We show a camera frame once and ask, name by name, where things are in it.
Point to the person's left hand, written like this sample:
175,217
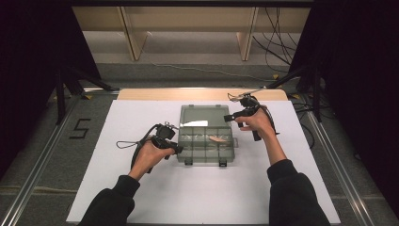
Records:
149,158

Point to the slim orange fishing lure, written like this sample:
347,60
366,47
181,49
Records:
218,139

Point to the black metal stand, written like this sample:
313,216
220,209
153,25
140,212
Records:
61,94
316,94

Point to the beige wooden shelf unit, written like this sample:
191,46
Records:
188,19

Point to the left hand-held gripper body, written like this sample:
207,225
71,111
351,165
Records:
164,132

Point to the black curtain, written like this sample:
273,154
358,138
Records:
28,78
360,94

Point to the person's right hand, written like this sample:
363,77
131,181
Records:
260,122

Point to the black frame bar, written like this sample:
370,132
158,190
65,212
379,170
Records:
188,3

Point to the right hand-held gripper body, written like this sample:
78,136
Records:
249,102

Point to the grey clear plastic compartment box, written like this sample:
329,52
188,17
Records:
200,147

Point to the wooden table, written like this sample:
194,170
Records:
188,94

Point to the metal floor rail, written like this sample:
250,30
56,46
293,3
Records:
37,166
338,169

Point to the white table mat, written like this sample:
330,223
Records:
125,188

